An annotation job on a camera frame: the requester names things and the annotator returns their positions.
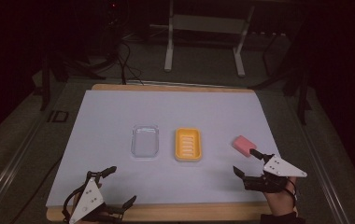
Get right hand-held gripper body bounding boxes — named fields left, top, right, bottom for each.
left=243, top=154, right=308, bottom=194

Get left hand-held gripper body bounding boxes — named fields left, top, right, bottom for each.
left=62, top=170, right=122, bottom=224

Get pink soap bar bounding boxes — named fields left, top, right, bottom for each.
left=232, top=134, right=258, bottom=158

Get yellow soap dish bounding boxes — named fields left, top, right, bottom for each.
left=174, top=127, right=203, bottom=162

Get person's right hand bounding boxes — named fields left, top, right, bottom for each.
left=263, top=176, right=299, bottom=217

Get pale table cover sheet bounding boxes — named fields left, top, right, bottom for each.
left=45, top=89, right=281, bottom=208

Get clear plastic tray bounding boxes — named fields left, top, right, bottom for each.
left=130, top=124, right=161, bottom=159

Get black metal stand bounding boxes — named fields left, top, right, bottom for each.
left=39, top=50, right=107, bottom=112
left=248, top=31, right=312, bottom=126

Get white metal stand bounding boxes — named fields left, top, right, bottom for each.
left=149, top=0, right=256, bottom=78

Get black wrist strap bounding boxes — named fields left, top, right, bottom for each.
left=286, top=178, right=299, bottom=207

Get thin black floor cable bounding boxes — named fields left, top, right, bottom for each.
left=8, top=156, right=64, bottom=224

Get metal floor rail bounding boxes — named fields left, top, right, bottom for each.
left=291, top=101, right=352, bottom=224
left=0, top=116, right=48, bottom=224

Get black cables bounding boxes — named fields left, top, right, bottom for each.
left=115, top=39, right=146, bottom=86

